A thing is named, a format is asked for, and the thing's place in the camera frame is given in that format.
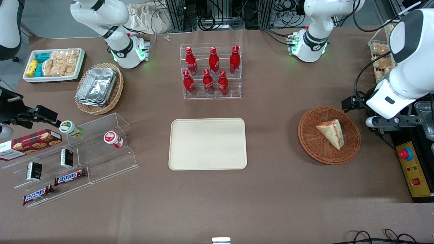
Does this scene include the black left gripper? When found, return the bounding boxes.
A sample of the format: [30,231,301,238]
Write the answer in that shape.
[341,96,428,130]

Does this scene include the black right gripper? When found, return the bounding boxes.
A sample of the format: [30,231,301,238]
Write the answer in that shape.
[0,87,62,129]

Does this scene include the triangular sandwich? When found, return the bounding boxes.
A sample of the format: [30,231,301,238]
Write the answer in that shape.
[316,119,345,150]

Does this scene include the aluminium foil tray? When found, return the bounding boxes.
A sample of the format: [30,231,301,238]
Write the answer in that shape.
[78,67,118,102]
[76,91,114,107]

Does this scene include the brown wicker basket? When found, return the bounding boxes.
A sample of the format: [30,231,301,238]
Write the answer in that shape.
[298,106,361,165]

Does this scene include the light tan wicker basket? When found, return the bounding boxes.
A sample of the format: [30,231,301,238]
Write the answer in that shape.
[74,62,124,115]

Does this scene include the beige plastic tray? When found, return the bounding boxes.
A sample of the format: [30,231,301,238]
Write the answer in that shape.
[169,118,248,171]

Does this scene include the green capped drink bottle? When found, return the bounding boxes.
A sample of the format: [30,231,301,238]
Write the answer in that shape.
[59,121,84,139]

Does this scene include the red tartan cookie box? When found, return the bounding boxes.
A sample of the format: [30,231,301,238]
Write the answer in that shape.
[0,129,63,162]

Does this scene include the white rectangular snack bin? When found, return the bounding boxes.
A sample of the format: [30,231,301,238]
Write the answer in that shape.
[22,48,85,83]

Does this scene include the clear bagged pastry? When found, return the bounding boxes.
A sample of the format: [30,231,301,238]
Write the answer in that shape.
[372,43,391,57]
[375,67,394,83]
[373,56,394,68]

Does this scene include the small black box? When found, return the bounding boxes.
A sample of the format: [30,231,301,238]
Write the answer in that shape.
[26,162,43,181]
[60,148,74,168]

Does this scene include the yellow snack packet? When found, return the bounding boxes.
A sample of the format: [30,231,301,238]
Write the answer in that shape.
[26,59,40,77]

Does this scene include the clear rice cracker bag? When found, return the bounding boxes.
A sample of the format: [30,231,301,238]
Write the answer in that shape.
[42,51,63,77]
[57,50,80,76]

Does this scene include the black tabletop appliance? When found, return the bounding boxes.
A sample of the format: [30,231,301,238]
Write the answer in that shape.
[387,93,434,204]

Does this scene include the brown snickers bar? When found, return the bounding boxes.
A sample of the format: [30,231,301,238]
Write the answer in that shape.
[22,184,55,206]
[54,168,87,186]

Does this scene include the red capped drink bottle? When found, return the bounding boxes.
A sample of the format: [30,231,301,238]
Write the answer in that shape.
[103,131,124,149]

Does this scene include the clear acrylic step display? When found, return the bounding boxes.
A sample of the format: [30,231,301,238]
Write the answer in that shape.
[0,113,139,208]

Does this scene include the metal pan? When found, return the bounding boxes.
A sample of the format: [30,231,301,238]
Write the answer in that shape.
[414,101,434,141]

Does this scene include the yellow emergency stop control box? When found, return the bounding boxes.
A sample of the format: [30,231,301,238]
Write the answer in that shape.
[395,141,434,199]

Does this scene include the clear acrylic bottle rack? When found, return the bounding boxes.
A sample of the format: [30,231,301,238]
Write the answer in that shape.
[180,43,242,100]

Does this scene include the red cola bottle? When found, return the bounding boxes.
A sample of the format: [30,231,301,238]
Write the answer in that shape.
[217,70,230,96]
[183,70,196,96]
[208,47,220,76]
[229,45,241,75]
[185,47,199,76]
[202,69,215,96]

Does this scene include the beige crumpled cloth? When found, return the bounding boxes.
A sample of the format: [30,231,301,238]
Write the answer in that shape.
[126,3,171,35]

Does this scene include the white wire rack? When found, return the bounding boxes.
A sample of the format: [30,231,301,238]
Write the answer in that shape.
[368,20,400,84]

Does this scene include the black floor cables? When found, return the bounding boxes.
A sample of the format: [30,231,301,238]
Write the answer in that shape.
[340,229,428,244]

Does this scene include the aluminium frame post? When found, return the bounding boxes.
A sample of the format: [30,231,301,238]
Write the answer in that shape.
[165,0,191,32]

